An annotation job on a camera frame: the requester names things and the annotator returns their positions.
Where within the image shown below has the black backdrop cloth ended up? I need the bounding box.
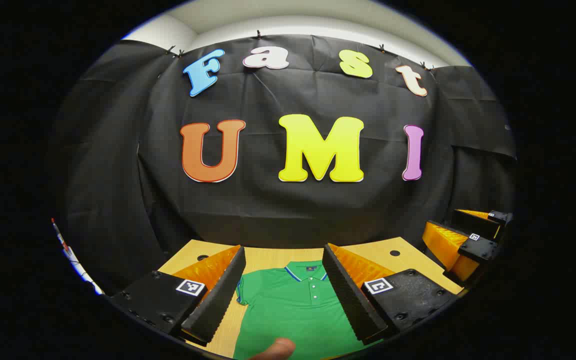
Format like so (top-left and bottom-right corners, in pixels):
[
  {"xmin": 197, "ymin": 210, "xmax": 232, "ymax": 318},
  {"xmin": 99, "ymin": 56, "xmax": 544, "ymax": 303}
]
[{"xmin": 50, "ymin": 34, "xmax": 518, "ymax": 296}]

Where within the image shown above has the green T-shirt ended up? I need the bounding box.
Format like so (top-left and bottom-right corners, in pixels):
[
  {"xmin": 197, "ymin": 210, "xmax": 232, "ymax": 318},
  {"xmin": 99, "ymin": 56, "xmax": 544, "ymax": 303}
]
[{"xmin": 233, "ymin": 260, "xmax": 384, "ymax": 360}]

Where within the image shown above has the white and red striped thing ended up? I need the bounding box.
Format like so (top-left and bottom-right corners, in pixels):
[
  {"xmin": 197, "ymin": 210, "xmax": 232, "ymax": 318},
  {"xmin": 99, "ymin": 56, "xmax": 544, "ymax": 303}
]
[{"xmin": 50, "ymin": 217, "xmax": 105, "ymax": 296}]

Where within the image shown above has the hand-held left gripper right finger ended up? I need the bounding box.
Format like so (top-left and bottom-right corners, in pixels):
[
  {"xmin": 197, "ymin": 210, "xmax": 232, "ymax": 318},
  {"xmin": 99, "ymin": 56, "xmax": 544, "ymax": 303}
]
[{"xmin": 322, "ymin": 243, "xmax": 461, "ymax": 346}]

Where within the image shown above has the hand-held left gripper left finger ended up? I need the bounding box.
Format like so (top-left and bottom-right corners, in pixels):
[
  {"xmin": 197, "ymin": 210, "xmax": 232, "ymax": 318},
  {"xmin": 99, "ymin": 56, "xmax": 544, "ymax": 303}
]
[{"xmin": 109, "ymin": 245, "xmax": 247, "ymax": 346}]

